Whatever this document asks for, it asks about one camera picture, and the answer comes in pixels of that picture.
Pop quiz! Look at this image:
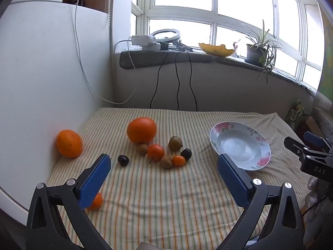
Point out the small tangerine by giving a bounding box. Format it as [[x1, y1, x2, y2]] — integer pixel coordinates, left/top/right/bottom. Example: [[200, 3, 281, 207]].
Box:
[[147, 144, 165, 162], [87, 192, 104, 211]]

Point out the white window frame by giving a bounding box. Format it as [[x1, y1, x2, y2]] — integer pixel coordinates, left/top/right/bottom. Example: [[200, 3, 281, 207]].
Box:
[[131, 0, 326, 84]]

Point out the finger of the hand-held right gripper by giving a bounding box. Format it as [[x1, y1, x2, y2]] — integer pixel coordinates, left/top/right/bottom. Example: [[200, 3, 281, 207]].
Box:
[[304, 132, 333, 154], [283, 136, 310, 163]]

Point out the orange kumquat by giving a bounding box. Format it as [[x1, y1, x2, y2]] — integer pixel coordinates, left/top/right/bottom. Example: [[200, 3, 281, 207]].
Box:
[[172, 155, 186, 167]]

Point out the person's right hand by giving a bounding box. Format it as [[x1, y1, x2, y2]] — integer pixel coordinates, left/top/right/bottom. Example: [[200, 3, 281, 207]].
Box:
[[306, 176, 324, 214]]

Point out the large smooth orange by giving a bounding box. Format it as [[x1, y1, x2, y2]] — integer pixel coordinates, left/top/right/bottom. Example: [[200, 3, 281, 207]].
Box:
[[127, 117, 158, 144]]

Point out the white ring light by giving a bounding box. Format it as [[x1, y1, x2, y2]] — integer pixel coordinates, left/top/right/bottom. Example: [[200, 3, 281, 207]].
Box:
[[150, 29, 182, 44]]

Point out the lace curtain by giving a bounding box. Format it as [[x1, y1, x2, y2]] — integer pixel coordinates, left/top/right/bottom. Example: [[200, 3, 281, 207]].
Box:
[[312, 90, 333, 137]]

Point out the yellow melon rind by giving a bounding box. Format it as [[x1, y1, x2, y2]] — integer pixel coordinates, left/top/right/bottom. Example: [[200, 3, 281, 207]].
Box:
[[198, 43, 235, 57]]

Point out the greenish kiwi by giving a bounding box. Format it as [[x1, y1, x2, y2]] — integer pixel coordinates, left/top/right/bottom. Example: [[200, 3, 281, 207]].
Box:
[[168, 136, 183, 152]]

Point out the cardboard box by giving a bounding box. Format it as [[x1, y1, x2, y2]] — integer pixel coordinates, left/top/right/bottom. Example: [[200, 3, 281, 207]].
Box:
[[305, 116, 326, 137]]

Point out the potted spider plant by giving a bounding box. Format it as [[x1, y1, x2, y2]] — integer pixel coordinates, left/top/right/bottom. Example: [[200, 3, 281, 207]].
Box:
[[234, 19, 283, 85]]

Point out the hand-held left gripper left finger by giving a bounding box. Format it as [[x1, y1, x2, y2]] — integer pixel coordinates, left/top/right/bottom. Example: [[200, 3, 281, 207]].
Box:
[[26, 154, 112, 250]]

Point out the white power adapter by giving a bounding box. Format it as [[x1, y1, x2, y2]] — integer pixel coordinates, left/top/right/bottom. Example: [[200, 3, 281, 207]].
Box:
[[130, 35, 161, 51]]

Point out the striped tablecloth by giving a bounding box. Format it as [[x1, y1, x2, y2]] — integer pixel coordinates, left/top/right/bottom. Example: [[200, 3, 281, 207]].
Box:
[[45, 107, 307, 250]]

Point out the speckled orange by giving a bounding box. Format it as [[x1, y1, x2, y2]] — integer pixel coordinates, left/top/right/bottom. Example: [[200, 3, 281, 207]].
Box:
[[56, 129, 83, 159]]

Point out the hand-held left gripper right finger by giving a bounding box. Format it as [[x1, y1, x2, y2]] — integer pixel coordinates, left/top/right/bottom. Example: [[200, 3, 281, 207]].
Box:
[[216, 154, 305, 250]]

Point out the floral white bowl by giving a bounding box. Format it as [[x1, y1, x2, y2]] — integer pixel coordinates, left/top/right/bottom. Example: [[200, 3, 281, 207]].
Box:
[[210, 121, 271, 171]]

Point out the short white cable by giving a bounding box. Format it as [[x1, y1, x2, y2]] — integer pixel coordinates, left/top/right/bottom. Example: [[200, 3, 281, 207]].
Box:
[[113, 39, 136, 70]]

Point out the white rounded board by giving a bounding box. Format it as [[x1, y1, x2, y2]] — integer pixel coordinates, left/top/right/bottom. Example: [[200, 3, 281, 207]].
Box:
[[0, 1, 116, 212]]

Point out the black cable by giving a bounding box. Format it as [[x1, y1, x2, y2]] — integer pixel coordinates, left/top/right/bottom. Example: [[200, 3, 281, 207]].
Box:
[[186, 47, 198, 111], [174, 51, 183, 110], [150, 50, 170, 109]]

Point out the grey windowsill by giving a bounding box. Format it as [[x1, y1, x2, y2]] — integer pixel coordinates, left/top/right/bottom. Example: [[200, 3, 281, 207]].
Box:
[[120, 49, 316, 94]]

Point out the green printed bag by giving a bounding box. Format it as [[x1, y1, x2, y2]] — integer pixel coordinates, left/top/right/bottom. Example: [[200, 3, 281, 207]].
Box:
[[286, 100, 307, 130]]

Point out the long white cable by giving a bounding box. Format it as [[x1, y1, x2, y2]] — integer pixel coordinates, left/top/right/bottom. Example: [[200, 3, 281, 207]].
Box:
[[74, 0, 137, 105]]

